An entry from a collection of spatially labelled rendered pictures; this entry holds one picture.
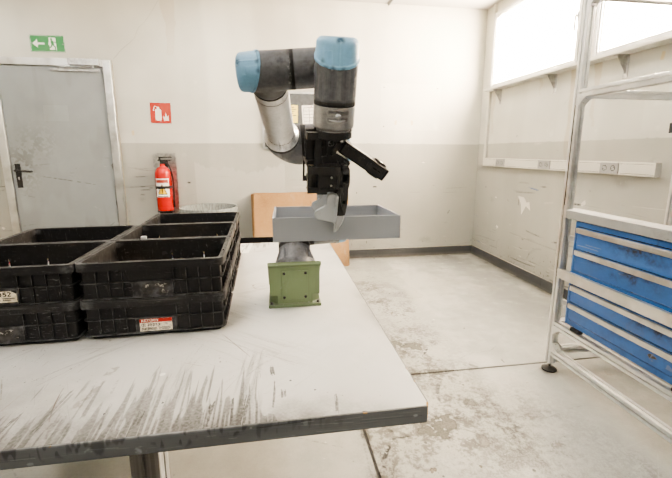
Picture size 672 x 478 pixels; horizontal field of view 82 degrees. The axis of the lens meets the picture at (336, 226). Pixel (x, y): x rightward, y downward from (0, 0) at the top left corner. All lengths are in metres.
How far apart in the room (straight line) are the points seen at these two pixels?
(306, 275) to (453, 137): 3.69
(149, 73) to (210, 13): 0.85
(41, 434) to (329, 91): 0.84
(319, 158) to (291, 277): 0.70
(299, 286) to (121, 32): 3.77
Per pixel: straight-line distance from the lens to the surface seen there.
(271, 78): 0.79
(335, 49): 0.69
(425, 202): 4.74
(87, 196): 4.74
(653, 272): 2.08
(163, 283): 1.24
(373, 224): 0.83
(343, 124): 0.71
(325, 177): 0.73
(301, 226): 0.81
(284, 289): 1.37
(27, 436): 1.03
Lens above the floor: 1.23
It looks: 11 degrees down
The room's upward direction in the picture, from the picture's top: straight up
